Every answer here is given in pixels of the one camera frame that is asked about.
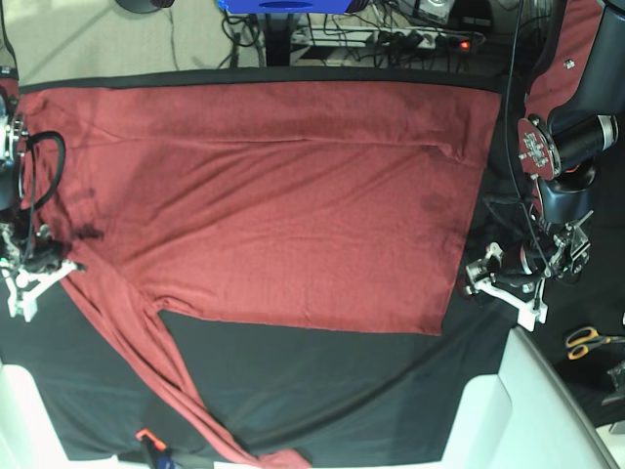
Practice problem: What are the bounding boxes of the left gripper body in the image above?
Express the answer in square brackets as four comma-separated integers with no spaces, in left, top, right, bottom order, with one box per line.
[480,209,594,288]

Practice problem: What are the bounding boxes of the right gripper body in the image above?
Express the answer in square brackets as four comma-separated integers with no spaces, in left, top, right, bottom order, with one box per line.
[1,210,64,274]

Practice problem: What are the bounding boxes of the red long-sleeve shirt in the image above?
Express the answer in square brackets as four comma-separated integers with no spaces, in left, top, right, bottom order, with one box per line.
[21,82,500,468]

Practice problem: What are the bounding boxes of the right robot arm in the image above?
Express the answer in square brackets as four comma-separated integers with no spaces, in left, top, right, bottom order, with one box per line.
[1,12,84,322]

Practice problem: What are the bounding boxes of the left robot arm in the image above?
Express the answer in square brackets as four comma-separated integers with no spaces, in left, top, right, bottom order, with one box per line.
[464,1,624,331]

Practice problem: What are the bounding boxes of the black table cloth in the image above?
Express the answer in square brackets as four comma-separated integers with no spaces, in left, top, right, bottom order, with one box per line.
[0,67,625,462]

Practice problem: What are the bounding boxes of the blue clamp at bottom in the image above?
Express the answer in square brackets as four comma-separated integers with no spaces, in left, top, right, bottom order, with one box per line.
[135,429,182,469]

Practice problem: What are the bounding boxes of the white power strip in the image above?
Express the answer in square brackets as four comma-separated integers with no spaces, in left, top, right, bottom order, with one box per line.
[291,24,483,51]

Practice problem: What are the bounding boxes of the blue plastic box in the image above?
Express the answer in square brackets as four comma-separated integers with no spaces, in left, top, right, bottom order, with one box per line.
[217,0,352,14]

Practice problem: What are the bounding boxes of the yellow-handled scissors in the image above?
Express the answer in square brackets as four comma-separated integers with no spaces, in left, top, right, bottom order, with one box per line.
[564,326,624,361]

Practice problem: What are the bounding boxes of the white table frame right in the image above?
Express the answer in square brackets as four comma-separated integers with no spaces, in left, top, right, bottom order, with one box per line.
[441,328,618,468]

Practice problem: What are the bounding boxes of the black stand post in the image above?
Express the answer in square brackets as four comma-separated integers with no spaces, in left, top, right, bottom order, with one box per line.
[263,14,298,67]

